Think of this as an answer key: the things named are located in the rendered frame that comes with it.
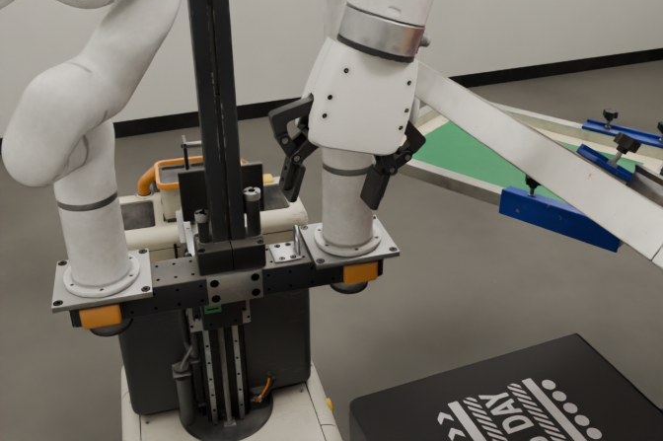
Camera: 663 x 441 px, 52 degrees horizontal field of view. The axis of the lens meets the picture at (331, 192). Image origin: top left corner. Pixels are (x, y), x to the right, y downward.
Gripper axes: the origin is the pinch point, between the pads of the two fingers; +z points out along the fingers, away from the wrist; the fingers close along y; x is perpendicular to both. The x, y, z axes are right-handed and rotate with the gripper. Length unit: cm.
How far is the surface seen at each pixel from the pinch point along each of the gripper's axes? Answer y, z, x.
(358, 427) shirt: -27, 49, -17
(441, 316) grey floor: -143, 112, -138
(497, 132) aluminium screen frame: -14.6, -9.9, 3.3
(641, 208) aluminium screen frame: -14.9, -11.0, 22.1
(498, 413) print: -48, 42, -10
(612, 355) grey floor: -191, 97, -92
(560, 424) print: -56, 39, -4
